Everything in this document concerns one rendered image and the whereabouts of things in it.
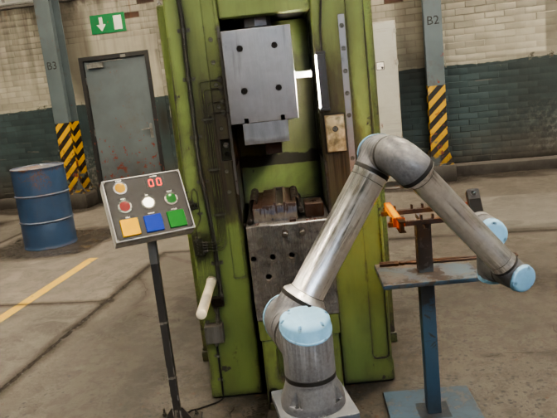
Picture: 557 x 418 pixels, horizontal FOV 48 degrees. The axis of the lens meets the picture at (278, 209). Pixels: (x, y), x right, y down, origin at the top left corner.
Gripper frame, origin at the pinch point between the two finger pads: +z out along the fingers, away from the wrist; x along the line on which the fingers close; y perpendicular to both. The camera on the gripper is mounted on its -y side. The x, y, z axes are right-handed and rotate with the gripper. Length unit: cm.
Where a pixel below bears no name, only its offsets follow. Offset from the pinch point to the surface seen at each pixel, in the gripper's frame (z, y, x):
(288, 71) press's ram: 39, -57, -62
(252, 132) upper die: 39, -33, -80
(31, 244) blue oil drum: 420, 94, -351
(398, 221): -3.3, 3.0, -25.9
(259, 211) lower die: 39, 3, -81
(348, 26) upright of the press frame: 54, -75, -34
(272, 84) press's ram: 39, -53, -70
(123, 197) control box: 21, -12, -136
